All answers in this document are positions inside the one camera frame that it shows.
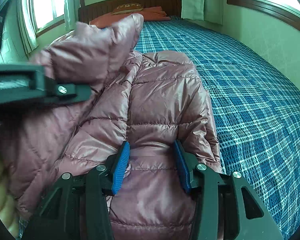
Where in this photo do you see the window beside bed head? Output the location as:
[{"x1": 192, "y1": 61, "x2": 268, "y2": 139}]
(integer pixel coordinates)
[{"x1": 28, "y1": 0, "x2": 64, "y2": 36}]

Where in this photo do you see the side window wooden frame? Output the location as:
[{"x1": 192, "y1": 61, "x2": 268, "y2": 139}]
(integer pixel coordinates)
[{"x1": 226, "y1": 0, "x2": 300, "y2": 33}]

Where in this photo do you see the pink puffer down jacket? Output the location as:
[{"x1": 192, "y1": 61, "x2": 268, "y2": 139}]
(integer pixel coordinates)
[{"x1": 0, "y1": 14, "x2": 221, "y2": 239}]

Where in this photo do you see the blue plaid bed sheet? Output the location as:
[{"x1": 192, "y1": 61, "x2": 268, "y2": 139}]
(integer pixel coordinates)
[{"x1": 135, "y1": 20, "x2": 300, "y2": 239}]

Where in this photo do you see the person's left hand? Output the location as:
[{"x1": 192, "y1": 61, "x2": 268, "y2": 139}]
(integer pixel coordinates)
[{"x1": 0, "y1": 159, "x2": 19, "y2": 239}]

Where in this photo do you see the orange folded blanket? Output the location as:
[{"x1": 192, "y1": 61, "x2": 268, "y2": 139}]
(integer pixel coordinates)
[{"x1": 89, "y1": 6, "x2": 172, "y2": 29}]

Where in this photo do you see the brown embroidered pillow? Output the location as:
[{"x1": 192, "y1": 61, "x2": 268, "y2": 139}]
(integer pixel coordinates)
[{"x1": 112, "y1": 3, "x2": 143, "y2": 15}]

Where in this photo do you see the pale green side curtain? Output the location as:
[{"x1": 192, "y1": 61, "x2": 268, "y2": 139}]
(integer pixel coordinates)
[{"x1": 181, "y1": 0, "x2": 224, "y2": 25}]

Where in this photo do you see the dark wooden headboard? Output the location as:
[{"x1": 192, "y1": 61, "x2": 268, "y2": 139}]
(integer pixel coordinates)
[{"x1": 78, "y1": 0, "x2": 181, "y2": 23}]

